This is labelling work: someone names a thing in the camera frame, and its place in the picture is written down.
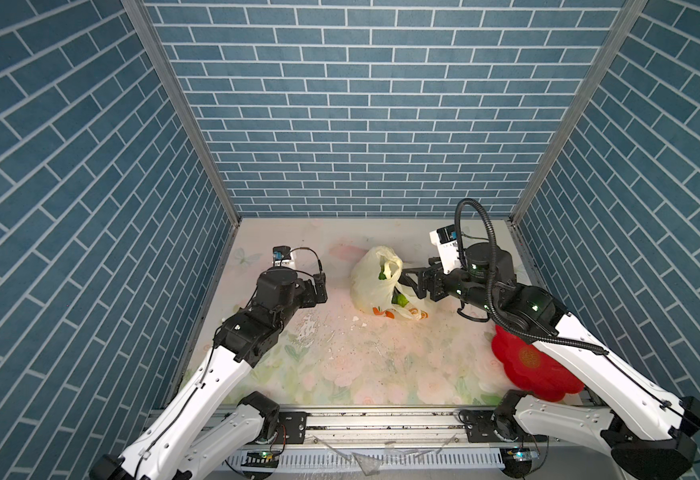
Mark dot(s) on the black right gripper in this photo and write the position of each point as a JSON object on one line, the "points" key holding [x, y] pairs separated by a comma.
{"points": [[436, 271]]}

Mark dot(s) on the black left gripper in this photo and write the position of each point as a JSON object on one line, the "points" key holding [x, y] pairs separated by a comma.
{"points": [[311, 299]]}

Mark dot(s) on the yellowish printed plastic bag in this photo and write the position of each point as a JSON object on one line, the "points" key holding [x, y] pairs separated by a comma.
{"points": [[376, 288]]}

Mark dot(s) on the red flower shaped plate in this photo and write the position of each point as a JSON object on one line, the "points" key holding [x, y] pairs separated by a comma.
{"points": [[532, 370]]}

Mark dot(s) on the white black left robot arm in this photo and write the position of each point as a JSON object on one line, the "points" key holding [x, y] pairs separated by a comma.
{"points": [[177, 445]]}

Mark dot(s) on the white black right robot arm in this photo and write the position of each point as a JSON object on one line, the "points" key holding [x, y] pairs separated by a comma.
{"points": [[647, 430]]}

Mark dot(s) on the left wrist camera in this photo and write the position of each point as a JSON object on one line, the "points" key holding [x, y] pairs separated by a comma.
{"points": [[283, 256]]}

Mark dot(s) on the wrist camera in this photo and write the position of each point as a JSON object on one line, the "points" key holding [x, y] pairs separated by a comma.
{"points": [[445, 240], [283, 256]]}

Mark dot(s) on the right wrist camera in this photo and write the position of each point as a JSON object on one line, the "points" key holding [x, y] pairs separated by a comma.
{"points": [[445, 240]]}

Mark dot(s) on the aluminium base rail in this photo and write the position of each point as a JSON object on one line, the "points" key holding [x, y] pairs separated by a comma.
{"points": [[375, 443]]}

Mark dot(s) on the aluminium left corner post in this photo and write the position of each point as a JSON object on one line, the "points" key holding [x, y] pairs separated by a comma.
{"points": [[141, 21]]}

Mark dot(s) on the aluminium corner post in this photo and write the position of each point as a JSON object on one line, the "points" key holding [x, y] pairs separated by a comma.
{"points": [[624, 22], [141, 21]]}

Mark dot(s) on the aluminium right corner post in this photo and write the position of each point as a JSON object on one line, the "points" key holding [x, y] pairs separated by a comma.
{"points": [[624, 22]]}

